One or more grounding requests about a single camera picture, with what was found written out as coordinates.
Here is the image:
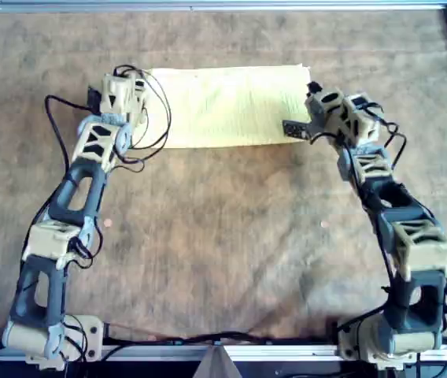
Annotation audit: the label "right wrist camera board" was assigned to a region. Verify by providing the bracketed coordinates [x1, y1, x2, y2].
[282, 106, 327, 140]

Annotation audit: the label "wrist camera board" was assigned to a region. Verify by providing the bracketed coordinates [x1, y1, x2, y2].
[87, 87, 103, 113]
[282, 106, 327, 140]

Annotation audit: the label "grey wedge camera housing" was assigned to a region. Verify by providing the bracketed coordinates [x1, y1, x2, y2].
[194, 344, 241, 378]

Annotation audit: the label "yellow terry cloth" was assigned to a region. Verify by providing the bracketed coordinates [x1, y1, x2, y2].
[140, 65, 313, 150]

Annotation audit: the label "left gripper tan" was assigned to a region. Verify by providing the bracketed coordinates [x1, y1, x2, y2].
[99, 72, 148, 119]

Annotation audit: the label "black left wrist cable loop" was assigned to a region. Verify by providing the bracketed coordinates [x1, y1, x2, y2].
[113, 65, 173, 174]

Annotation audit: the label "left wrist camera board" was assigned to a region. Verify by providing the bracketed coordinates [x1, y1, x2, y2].
[87, 87, 103, 113]

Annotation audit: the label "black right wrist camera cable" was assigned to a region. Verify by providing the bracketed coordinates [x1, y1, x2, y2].
[308, 100, 408, 171]

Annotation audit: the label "black cable along frame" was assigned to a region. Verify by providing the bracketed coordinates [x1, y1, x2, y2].
[101, 322, 343, 351]

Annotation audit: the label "long black left arm cable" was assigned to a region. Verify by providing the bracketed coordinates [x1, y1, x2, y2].
[43, 94, 102, 183]

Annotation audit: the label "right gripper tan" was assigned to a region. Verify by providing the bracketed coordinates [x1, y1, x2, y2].
[305, 80, 347, 135]

